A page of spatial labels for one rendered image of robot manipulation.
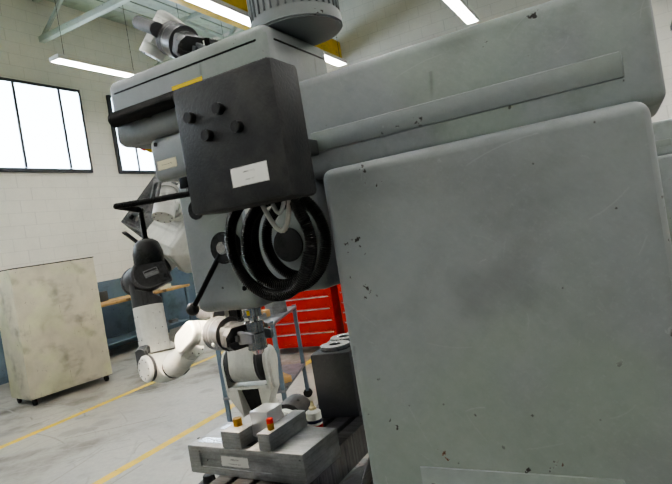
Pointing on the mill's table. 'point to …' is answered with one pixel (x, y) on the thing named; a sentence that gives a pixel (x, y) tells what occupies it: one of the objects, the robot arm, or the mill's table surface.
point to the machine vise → (270, 452)
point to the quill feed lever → (213, 267)
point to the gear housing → (168, 158)
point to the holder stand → (336, 378)
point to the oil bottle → (314, 416)
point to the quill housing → (227, 290)
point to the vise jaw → (235, 436)
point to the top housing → (246, 53)
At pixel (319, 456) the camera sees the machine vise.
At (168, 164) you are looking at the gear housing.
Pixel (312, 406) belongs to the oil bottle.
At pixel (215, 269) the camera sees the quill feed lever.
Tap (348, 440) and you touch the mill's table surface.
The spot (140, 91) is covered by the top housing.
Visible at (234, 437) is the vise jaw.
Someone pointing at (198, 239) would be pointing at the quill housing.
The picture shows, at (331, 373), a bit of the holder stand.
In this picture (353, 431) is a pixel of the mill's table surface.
